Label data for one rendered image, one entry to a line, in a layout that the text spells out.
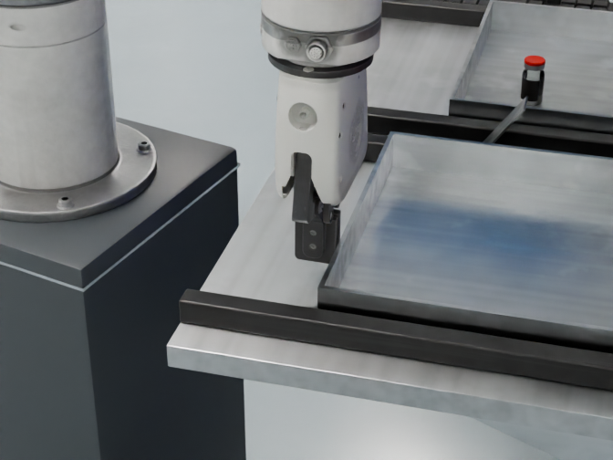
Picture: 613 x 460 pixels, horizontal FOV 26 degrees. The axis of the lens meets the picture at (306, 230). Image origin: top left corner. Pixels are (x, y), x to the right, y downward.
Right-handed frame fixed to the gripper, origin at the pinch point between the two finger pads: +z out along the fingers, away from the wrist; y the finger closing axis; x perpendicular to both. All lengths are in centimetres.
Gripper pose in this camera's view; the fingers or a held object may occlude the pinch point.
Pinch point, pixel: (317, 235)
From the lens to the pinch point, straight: 102.2
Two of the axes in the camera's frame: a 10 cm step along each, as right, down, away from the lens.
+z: -0.1, 8.5, 5.3
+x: -9.7, -1.5, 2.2
